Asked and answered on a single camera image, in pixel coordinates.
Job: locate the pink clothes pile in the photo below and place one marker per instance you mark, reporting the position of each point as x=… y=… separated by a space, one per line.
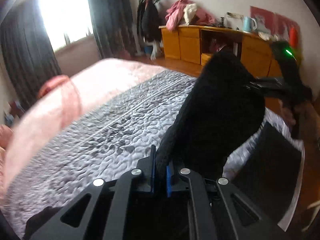
x=189 y=13

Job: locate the dark curtain right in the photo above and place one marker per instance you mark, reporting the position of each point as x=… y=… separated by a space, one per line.
x=112 y=24

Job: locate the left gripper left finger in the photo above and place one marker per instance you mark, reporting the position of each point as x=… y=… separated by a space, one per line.
x=100 y=211

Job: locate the dark curtain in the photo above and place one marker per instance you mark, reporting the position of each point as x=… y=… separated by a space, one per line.
x=27 y=51
x=112 y=24

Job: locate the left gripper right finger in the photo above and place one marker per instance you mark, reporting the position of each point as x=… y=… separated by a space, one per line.
x=215 y=209

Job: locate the orange bottle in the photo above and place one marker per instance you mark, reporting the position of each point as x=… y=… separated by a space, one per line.
x=293 y=37

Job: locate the red wall poster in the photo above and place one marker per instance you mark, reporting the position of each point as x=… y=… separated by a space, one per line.
x=273 y=23

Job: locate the grey quilted bedspread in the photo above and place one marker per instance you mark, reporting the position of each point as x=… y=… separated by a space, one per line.
x=104 y=143

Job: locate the pink blanket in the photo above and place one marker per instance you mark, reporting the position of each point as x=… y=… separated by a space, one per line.
x=80 y=94

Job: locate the light blue kettle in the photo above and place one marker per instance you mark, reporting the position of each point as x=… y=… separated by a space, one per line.
x=249 y=24

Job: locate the black pants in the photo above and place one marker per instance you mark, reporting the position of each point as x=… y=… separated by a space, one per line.
x=218 y=115

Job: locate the wooden cabinet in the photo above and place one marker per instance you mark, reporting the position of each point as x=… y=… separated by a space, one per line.
x=196 y=44

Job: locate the hanging dark clothes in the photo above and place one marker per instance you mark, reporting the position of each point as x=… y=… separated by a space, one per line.
x=148 y=22

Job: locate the dark curtain left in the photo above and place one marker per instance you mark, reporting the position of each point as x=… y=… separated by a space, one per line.
x=27 y=51

